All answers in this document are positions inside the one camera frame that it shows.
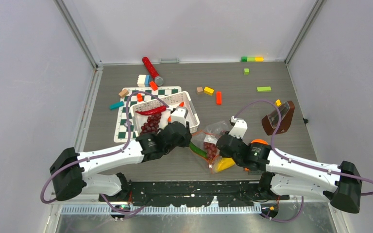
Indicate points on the orange fake carrot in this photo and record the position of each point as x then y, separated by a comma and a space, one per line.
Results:
180, 105

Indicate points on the green yellow block row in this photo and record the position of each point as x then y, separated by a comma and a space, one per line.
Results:
251, 59

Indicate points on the red rectangular block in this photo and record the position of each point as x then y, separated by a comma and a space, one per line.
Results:
218, 98

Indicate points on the red fake chili pepper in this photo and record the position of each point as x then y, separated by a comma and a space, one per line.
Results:
153, 111

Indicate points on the green white chessboard mat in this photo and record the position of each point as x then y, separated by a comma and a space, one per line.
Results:
127, 112

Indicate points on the white blue toy block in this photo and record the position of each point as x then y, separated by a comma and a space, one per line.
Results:
143, 80

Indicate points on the purple fake grapes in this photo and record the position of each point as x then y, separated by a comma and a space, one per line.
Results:
152, 124

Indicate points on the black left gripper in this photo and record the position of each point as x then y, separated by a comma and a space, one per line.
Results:
185, 142

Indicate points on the tan wooden block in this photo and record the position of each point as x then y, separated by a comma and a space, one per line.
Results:
123, 93

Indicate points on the yellow fake banana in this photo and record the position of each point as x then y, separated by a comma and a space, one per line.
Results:
221, 164

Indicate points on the teal block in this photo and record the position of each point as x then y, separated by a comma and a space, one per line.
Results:
116, 105

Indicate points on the flat green block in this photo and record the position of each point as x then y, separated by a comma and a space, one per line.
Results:
264, 89

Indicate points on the pink fake grapes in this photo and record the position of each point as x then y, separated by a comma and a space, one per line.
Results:
211, 150

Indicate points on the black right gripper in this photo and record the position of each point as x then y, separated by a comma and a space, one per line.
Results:
223, 155

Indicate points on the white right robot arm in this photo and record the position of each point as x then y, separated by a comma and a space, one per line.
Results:
337, 184

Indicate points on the clear zip top bag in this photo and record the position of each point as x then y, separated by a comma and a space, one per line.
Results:
211, 134

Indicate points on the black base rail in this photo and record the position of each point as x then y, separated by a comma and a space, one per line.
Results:
190, 193

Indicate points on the white slotted cable duct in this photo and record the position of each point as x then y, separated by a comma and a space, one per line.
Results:
103, 209

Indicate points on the green fake chili pepper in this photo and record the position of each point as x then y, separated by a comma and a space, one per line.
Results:
198, 151

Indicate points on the red block near tube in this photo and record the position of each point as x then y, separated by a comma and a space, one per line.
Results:
153, 85

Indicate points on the red cylinder tube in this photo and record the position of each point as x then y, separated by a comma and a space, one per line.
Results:
152, 71

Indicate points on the brown wooden cube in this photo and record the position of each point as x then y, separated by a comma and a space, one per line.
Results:
199, 90

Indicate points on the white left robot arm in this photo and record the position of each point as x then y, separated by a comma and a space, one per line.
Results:
74, 173

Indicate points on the small red block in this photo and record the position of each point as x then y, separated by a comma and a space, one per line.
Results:
139, 97

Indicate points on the orange S-shaped track piece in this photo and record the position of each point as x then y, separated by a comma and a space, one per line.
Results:
260, 141

